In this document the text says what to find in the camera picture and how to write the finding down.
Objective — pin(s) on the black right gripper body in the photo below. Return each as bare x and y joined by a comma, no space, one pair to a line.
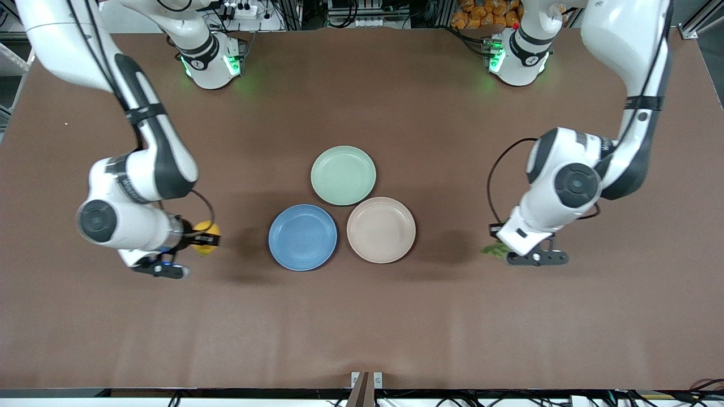
188,237

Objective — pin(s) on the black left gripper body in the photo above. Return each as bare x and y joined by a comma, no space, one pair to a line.
496,232

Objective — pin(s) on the yellow lemon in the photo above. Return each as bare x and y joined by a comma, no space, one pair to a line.
205,249

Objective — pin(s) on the green lettuce leaf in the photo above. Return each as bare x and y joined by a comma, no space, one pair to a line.
493,250

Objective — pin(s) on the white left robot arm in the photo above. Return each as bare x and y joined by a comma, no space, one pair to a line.
565,183

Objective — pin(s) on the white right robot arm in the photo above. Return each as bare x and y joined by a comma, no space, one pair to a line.
164,161

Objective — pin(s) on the blue plate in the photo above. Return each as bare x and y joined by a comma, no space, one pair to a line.
302,237

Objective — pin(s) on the beige plate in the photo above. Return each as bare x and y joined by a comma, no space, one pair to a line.
381,229

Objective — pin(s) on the green plate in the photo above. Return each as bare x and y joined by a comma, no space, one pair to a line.
343,175

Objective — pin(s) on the bag of orange items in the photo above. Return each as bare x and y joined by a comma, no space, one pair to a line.
481,12

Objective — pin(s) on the white power strip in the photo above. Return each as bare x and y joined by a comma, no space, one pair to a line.
240,10

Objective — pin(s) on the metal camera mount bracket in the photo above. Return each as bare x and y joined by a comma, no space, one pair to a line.
366,387

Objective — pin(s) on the aluminium frame profile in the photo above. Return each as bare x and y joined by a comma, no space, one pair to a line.
701,20

